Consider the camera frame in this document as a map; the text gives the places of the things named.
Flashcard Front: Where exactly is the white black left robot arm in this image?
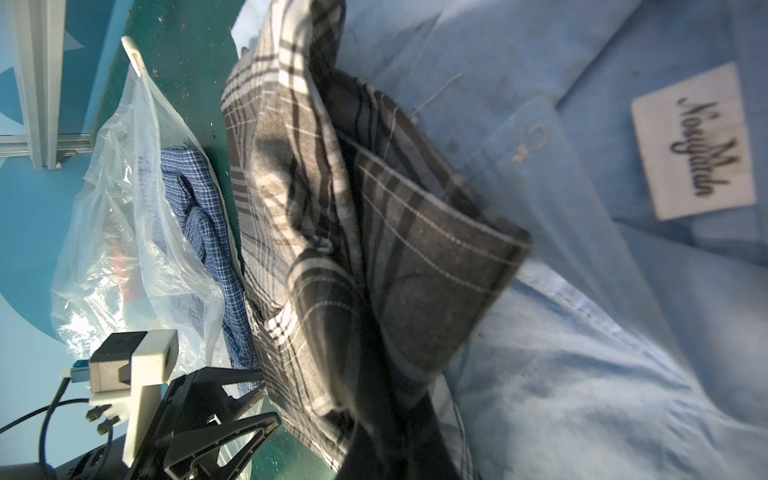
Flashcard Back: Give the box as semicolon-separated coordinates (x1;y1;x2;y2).
1;367;281;479

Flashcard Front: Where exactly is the dark plaid shirt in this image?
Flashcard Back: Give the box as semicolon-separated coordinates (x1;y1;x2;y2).
221;1;531;479

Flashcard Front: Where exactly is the aluminium back frame rail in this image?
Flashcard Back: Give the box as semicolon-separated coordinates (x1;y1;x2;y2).
1;1;93;171

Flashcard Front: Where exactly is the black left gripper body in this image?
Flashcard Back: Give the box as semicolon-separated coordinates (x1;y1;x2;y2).
124;374;195;479

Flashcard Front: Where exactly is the clear plastic vacuum bag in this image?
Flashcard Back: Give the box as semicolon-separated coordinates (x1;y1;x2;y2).
51;37;234;374

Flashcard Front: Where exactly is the light blue shirt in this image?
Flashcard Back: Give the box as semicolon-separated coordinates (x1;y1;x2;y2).
230;0;768;480

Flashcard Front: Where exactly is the blue checked shirt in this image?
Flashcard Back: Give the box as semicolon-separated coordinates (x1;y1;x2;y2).
161;146;259;370

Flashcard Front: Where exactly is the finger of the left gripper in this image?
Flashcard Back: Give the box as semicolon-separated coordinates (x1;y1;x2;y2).
163;410;282;480
176;367;266;420

